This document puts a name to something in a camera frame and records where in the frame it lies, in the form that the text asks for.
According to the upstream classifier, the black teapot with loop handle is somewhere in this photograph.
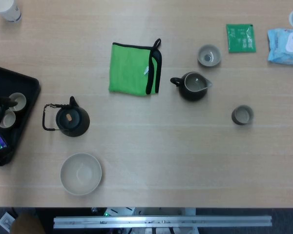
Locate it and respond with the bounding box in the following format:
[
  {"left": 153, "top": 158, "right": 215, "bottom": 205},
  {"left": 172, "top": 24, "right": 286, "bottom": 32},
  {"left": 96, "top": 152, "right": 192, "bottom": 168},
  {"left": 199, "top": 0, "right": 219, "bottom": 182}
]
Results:
[{"left": 42, "top": 96, "right": 90, "bottom": 137}]

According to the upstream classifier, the small grey tea bowl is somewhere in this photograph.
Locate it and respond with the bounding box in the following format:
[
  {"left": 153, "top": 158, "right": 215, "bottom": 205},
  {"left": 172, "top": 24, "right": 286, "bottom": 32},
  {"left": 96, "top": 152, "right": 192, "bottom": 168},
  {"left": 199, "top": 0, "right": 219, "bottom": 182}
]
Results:
[{"left": 197, "top": 44, "right": 222, "bottom": 67}]

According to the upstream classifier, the blue wet wipes pack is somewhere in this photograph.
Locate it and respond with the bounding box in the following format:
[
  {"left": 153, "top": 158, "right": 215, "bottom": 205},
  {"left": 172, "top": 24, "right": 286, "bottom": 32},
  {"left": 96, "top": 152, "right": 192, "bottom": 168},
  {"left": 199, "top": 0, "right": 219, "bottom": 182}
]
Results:
[{"left": 267, "top": 28, "right": 293, "bottom": 66}]

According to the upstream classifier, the green tea packet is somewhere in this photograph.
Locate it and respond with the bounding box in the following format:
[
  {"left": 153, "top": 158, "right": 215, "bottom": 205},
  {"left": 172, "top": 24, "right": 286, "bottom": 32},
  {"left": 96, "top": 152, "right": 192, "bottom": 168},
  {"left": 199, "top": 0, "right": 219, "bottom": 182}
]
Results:
[{"left": 226, "top": 23, "right": 257, "bottom": 53}]

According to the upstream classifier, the aluminium rail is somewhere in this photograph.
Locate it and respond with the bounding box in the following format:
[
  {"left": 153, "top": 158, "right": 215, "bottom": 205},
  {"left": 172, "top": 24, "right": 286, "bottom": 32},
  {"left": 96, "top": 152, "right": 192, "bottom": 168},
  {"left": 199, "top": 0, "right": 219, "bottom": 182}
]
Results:
[{"left": 53, "top": 214, "right": 272, "bottom": 229}]

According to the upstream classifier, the dark green tea cup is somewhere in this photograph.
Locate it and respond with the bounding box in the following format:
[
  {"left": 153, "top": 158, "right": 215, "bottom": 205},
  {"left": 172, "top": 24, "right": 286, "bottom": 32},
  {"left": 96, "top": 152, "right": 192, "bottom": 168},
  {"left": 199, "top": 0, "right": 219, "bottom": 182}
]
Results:
[{"left": 231, "top": 105, "right": 254, "bottom": 126}]

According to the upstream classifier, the large beige bowl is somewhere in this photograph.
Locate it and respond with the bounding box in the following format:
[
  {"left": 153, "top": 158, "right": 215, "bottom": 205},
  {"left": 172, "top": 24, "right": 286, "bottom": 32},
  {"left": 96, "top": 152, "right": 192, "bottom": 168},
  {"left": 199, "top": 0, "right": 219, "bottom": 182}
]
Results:
[{"left": 60, "top": 153, "right": 103, "bottom": 196}]

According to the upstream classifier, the white paper cup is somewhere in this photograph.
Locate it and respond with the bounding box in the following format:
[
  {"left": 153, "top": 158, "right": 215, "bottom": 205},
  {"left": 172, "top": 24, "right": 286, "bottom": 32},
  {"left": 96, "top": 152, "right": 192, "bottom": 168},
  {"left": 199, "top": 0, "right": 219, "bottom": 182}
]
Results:
[{"left": 0, "top": 0, "right": 22, "bottom": 24}]

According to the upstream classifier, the black tray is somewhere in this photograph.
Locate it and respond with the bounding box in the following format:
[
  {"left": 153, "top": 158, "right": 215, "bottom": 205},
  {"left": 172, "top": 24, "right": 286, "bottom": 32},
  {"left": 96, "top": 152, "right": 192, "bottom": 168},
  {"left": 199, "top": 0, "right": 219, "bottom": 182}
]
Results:
[{"left": 0, "top": 63, "right": 42, "bottom": 167}]

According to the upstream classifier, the dark brown pitcher with spout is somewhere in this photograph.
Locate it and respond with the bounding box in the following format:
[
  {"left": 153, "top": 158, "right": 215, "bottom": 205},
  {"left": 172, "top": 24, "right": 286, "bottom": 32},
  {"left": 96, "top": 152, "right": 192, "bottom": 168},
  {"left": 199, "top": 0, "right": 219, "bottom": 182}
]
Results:
[{"left": 170, "top": 71, "right": 213, "bottom": 102}]

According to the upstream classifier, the purple green carton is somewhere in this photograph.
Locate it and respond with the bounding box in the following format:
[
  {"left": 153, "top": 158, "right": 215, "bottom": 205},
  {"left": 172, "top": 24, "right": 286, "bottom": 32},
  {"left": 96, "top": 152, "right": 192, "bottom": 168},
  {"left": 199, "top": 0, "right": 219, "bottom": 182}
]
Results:
[{"left": 0, "top": 133, "right": 9, "bottom": 152}]

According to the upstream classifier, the white floor box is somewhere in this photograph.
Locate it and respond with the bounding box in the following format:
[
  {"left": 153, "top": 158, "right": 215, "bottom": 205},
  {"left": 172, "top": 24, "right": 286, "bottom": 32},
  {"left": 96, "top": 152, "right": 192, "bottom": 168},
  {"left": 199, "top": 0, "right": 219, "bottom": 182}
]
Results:
[{"left": 0, "top": 212, "right": 16, "bottom": 233}]

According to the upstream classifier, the brown round stool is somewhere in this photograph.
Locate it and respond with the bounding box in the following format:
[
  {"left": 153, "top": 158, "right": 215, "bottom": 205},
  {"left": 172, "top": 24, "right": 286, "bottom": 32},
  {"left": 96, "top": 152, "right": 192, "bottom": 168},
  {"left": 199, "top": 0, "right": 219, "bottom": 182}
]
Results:
[{"left": 11, "top": 213, "right": 46, "bottom": 234}]

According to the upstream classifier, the cream cup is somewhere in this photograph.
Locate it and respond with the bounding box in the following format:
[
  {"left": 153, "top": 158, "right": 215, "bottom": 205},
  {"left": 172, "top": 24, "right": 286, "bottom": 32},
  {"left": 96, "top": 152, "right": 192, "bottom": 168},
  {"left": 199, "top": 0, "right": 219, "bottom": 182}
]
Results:
[
  {"left": 0, "top": 109, "right": 17, "bottom": 129},
  {"left": 8, "top": 92, "right": 27, "bottom": 112}
]

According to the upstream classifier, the green cloth with black trim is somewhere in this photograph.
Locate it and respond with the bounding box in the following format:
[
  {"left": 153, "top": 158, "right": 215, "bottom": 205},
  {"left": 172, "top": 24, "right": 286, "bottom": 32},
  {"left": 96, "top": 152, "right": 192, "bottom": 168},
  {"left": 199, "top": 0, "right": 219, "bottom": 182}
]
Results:
[{"left": 108, "top": 38, "right": 163, "bottom": 97}]

